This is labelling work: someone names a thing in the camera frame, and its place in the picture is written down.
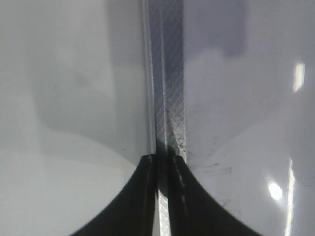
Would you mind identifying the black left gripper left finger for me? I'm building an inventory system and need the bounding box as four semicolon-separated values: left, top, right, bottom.
73;154;157;236

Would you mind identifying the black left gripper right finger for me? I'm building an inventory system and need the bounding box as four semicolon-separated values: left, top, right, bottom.
168;155;246;236

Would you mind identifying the white whiteboard with grey frame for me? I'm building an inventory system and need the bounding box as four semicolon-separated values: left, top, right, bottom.
143;0;315;236

